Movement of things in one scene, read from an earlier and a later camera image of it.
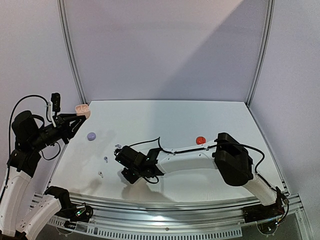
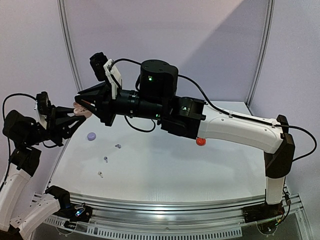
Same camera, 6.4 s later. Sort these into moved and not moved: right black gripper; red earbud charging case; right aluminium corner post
Moved: right black gripper
Not moved: red earbud charging case; right aluminium corner post
